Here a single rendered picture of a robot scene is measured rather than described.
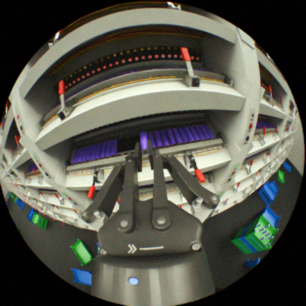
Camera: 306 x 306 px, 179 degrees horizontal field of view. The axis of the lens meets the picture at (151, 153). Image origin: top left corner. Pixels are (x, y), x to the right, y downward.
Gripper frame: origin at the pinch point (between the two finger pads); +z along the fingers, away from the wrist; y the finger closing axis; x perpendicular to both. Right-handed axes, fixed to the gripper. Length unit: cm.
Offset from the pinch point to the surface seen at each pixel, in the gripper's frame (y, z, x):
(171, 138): 7.9, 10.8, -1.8
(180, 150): 9.0, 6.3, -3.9
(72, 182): -28.2, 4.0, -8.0
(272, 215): 125, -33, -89
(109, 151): -11.9, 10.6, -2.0
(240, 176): 47, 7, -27
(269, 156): 97, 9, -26
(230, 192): 50, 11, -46
